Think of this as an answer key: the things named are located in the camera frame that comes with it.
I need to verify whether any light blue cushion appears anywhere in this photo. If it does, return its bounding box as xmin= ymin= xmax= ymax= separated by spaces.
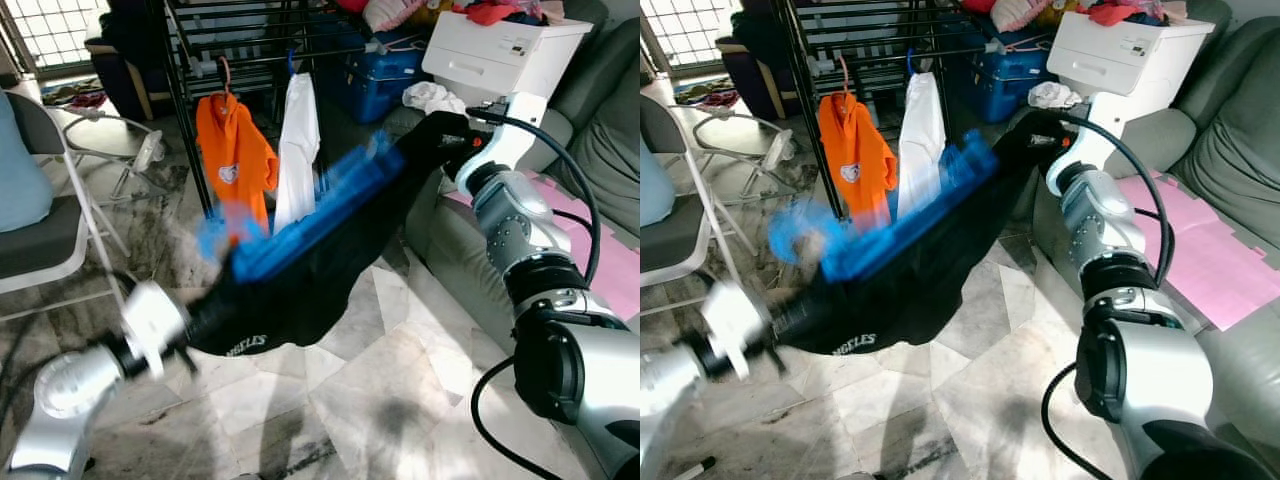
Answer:
xmin=0 ymin=95 xmax=53 ymax=233
xmin=640 ymin=140 xmax=674 ymax=226

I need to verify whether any white printer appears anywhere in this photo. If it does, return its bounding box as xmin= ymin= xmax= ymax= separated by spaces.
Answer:
xmin=1045 ymin=10 xmax=1216 ymax=121
xmin=420 ymin=10 xmax=596 ymax=109

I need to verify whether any white folding chair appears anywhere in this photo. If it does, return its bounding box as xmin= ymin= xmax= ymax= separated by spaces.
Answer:
xmin=640 ymin=95 xmax=746 ymax=316
xmin=50 ymin=105 xmax=166 ymax=201
xmin=670 ymin=105 xmax=796 ymax=201
xmin=0 ymin=90 xmax=131 ymax=321

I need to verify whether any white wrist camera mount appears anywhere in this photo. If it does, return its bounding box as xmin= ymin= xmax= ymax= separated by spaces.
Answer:
xmin=1045 ymin=92 xmax=1126 ymax=196
xmin=458 ymin=92 xmax=549 ymax=191
xmin=700 ymin=282 xmax=771 ymax=379
xmin=120 ymin=282 xmax=191 ymax=379

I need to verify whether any black shirt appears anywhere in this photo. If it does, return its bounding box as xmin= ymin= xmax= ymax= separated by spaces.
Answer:
xmin=185 ymin=110 xmax=476 ymax=358
xmin=770 ymin=110 xmax=1061 ymax=356

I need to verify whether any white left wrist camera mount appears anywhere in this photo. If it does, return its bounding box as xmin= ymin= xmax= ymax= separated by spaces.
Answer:
xmin=700 ymin=282 xmax=771 ymax=379
xmin=120 ymin=282 xmax=191 ymax=379

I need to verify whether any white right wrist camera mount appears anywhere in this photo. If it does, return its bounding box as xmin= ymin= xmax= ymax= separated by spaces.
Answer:
xmin=1045 ymin=92 xmax=1126 ymax=196
xmin=458 ymin=92 xmax=549 ymax=191

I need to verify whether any bright window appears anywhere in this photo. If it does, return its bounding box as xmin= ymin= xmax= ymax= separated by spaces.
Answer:
xmin=0 ymin=0 xmax=111 ymax=71
xmin=640 ymin=0 xmax=736 ymax=69

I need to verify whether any white pink pillow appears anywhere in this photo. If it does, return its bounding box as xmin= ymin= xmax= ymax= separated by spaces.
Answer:
xmin=362 ymin=0 xmax=426 ymax=33
xmin=988 ymin=0 xmax=1051 ymax=33

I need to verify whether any white shirt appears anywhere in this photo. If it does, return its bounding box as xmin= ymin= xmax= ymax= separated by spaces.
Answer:
xmin=272 ymin=72 xmax=323 ymax=233
xmin=895 ymin=70 xmax=948 ymax=221

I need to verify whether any orange shirt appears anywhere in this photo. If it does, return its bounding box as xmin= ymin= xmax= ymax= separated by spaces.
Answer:
xmin=195 ymin=90 xmax=281 ymax=236
xmin=818 ymin=90 xmax=899 ymax=226

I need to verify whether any black drying rack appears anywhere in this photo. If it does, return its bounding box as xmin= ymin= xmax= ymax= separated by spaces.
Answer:
xmin=160 ymin=0 xmax=386 ymax=216
xmin=785 ymin=0 xmax=1001 ymax=216

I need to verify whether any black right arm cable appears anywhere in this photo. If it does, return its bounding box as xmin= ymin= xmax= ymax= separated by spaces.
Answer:
xmin=470 ymin=355 xmax=566 ymax=480
xmin=1060 ymin=112 xmax=1176 ymax=286
xmin=1040 ymin=360 xmax=1151 ymax=480
xmin=468 ymin=105 xmax=601 ymax=286

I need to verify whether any white crumpled cloth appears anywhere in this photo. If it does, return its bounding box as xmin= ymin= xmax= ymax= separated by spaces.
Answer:
xmin=402 ymin=80 xmax=469 ymax=116
xmin=1028 ymin=80 xmax=1086 ymax=111

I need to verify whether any red cloth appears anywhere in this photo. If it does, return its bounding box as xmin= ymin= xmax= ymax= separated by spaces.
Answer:
xmin=462 ymin=0 xmax=521 ymax=26
xmin=1085 ymin=0 xmax=1146 ymax=26

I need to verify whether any dark armchair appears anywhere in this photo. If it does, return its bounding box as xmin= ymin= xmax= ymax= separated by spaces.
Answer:
xmin=715 ymin=12 xmax=801 ymax=123
xmin=85 ymin=12 xmax=176 ymax=123

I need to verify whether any grey green sofa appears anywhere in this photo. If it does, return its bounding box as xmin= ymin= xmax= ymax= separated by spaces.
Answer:
xmin=1030 ymin=0 xmax=1280 ymax=480
xmin=405 ymin=0 xmax=641 ymax=356

